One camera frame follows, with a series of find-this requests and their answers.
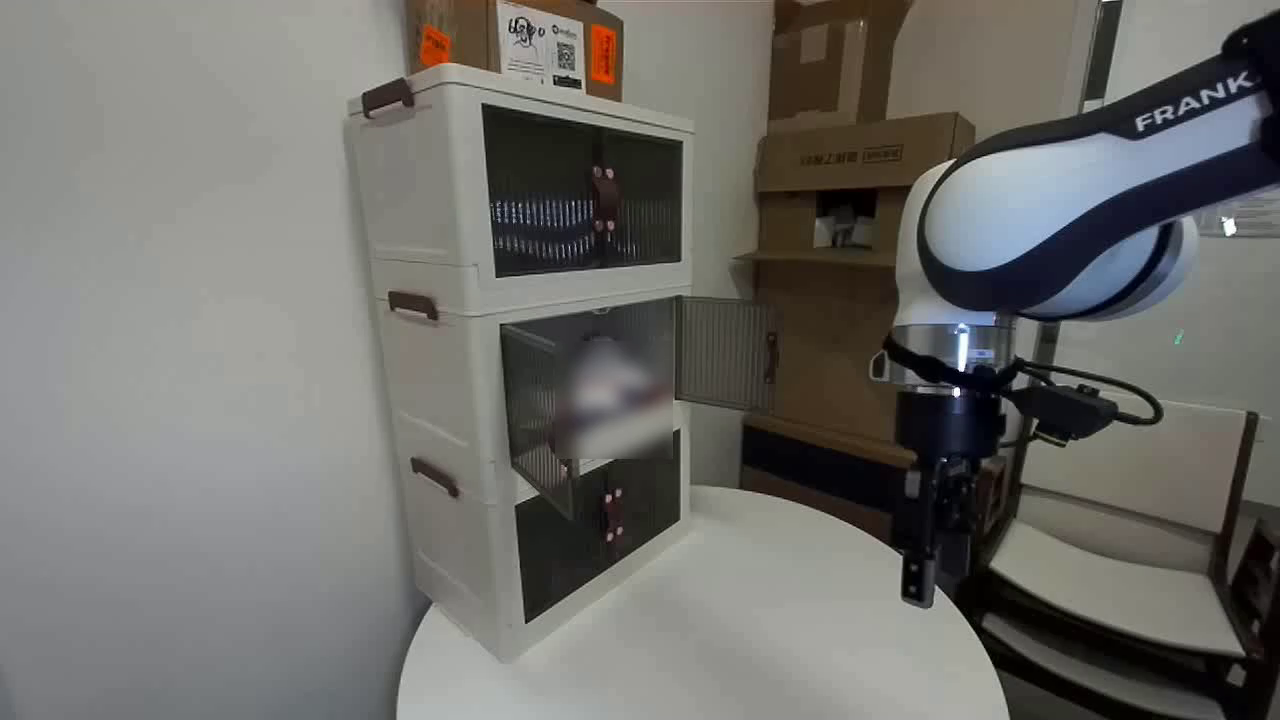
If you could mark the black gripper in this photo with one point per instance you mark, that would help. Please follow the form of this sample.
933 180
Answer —
948 438

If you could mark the blue striped cloth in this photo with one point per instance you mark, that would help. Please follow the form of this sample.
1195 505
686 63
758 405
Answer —
542 229

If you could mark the stacked cardboard boxes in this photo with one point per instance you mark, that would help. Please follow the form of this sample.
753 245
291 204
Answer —
862 97

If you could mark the cardboard box on cabinet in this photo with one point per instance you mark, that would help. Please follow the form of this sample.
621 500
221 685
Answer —
570 46

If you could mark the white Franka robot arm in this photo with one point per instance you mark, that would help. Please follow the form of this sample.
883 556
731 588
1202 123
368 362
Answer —
1076 218

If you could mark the white towels in cabinet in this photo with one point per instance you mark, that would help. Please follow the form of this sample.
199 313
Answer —
611 383

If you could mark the white three-tier storage cabinet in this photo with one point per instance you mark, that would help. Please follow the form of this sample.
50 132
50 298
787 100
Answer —
515 513

